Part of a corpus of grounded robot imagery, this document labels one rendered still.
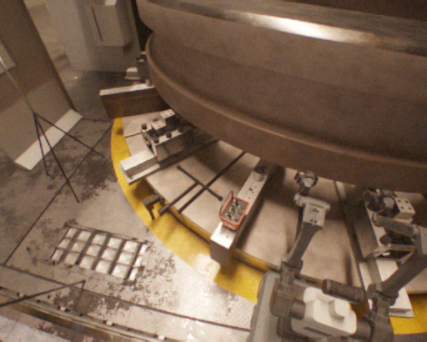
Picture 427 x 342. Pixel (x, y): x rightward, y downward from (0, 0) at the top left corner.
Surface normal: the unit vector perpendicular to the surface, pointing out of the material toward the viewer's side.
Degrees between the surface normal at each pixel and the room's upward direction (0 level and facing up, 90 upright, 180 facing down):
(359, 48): 90
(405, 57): 90
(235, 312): 0
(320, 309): 0
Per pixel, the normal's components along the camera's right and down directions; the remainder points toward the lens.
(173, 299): 0.00, -0.67
